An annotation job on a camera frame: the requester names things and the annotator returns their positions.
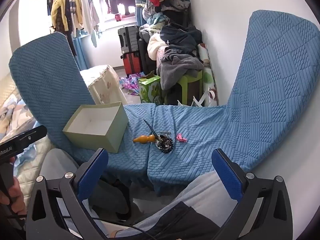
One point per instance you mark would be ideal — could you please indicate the person's dark jacket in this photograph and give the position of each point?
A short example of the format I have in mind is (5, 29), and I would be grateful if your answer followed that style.
(180, 222)

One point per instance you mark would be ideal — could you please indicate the floral rolled mat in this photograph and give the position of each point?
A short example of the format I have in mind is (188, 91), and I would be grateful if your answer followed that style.
(207, 80)

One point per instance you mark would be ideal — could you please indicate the small silver screwdriver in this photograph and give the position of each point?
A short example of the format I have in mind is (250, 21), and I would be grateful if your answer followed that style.
(165, 132)

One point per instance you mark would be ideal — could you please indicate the black suitcase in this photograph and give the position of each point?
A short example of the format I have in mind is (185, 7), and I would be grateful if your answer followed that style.
(143, 55)

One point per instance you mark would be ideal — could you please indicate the printed bed quilt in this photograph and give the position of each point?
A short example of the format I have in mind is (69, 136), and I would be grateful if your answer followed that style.
(15, 115)

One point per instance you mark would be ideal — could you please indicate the pink hair clip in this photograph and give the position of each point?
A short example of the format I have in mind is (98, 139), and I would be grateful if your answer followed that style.
(181, 137)

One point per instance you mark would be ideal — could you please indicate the white wardrobe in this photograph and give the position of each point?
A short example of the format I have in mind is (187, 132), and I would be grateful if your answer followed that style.
(27, 17)

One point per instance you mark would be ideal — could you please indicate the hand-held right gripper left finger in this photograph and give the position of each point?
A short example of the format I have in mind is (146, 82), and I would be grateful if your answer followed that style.
(92, 176)

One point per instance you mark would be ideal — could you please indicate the yellow hanging jacket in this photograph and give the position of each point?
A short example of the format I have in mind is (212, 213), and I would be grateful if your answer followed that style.
(62, 2)

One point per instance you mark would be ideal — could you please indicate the white hanging garments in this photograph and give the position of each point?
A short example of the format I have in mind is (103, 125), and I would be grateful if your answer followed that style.
(96, 7)

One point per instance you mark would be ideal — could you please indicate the dark navy garment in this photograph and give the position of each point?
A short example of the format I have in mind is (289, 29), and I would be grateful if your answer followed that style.
(180, 36)

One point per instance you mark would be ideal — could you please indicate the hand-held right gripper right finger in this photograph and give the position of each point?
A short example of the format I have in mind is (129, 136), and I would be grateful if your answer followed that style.
(227, 177)

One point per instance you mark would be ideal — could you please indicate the green printed carton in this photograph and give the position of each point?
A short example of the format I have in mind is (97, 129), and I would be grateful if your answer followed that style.
(150, 90)

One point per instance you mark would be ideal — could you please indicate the orange wooden gourd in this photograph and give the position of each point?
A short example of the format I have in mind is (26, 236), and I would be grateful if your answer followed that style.
(143, 139)

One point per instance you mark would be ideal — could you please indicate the cream lace table cover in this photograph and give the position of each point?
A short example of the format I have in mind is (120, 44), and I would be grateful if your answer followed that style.
(105, 82)

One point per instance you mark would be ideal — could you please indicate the white and pink quilt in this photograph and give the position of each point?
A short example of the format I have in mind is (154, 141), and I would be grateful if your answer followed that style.
(155, 46)

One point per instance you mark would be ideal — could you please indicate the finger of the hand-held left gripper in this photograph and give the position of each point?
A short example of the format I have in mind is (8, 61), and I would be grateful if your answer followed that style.
(30, 136)

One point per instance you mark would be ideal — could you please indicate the pink cup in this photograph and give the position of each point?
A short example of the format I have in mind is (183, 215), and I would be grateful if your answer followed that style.
(118, 17)

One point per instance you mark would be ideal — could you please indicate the grey suitcase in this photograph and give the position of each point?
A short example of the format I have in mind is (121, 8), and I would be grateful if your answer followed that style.
(128, 38)

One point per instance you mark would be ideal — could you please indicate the red suitcase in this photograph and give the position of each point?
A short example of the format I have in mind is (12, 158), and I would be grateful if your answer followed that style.
(131, 63)

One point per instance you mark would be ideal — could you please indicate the black hair stick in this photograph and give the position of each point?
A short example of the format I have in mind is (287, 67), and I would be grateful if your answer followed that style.
(150, 128)

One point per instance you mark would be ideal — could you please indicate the pile of clothes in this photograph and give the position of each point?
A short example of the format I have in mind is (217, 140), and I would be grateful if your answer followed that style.
(153, 22)

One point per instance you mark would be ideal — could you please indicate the blue curtain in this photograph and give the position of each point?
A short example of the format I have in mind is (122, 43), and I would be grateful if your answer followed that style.
(140, 0)

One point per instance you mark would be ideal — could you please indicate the grey fleece blanket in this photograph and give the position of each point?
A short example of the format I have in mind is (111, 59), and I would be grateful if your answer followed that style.
(177, 67)

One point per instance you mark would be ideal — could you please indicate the green plastic stool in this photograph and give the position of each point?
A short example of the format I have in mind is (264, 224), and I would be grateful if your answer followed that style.
(183, 80)

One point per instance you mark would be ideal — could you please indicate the colourful patterned cloth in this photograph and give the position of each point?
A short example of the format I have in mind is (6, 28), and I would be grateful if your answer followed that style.
(130, 82)

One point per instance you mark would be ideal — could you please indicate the person's grey trousers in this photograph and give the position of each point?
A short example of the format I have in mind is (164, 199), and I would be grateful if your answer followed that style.
(200, 192)

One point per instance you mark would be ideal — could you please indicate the person's left hand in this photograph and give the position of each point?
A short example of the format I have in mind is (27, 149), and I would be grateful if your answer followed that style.
(17, 197)

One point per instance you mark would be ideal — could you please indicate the blue textured sofa cover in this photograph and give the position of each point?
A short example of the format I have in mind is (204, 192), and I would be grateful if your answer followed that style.
(205, 130)

